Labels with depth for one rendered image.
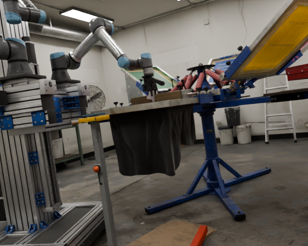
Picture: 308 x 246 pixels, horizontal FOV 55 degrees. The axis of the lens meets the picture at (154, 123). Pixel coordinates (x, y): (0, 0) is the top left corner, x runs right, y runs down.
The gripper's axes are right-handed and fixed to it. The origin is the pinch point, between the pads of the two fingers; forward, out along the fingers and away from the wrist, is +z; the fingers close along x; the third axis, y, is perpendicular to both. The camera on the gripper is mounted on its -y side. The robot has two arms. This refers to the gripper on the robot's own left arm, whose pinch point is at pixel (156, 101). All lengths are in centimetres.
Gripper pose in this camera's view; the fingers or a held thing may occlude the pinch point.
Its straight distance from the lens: 212.4
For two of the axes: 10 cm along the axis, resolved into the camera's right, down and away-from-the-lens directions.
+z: 1.7, 9.9, 0.3
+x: -4.8, 1.1, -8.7
